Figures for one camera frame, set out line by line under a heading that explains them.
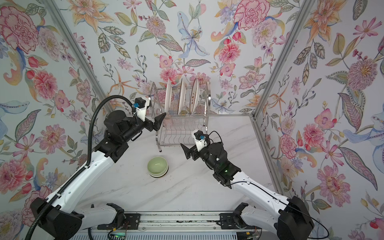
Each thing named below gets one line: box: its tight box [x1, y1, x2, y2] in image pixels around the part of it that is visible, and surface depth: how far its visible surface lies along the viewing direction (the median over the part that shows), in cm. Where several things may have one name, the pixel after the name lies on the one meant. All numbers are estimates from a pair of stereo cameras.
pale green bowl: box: [147, 156, 169, 177], surface depth 87 cm
